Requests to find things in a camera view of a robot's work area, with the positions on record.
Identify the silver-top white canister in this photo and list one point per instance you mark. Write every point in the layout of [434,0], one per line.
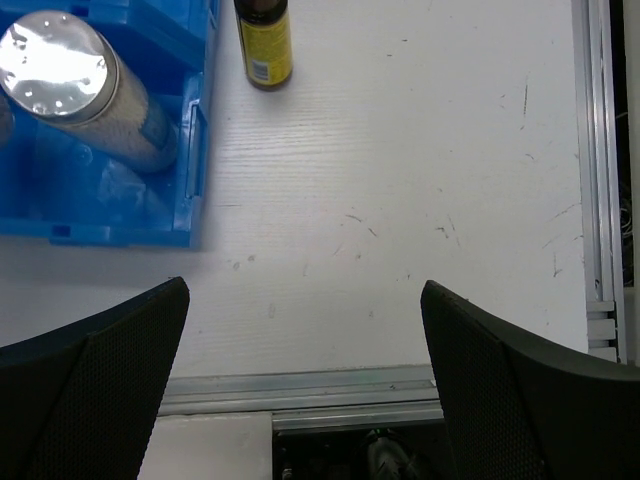
[64,73]
[6,122]

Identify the right aluminium rail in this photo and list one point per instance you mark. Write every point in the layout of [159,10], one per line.
[602,236]

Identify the blue three-compartment plastic bin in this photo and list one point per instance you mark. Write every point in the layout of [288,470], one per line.
[57,188]

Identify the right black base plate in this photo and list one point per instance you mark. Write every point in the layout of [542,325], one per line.
[405,451]

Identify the right small yellow-label bottle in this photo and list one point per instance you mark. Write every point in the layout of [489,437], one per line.
[265,39]

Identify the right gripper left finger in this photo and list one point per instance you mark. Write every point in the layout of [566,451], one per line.
[81,401]

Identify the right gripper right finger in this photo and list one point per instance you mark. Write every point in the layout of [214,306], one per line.
[519,406]

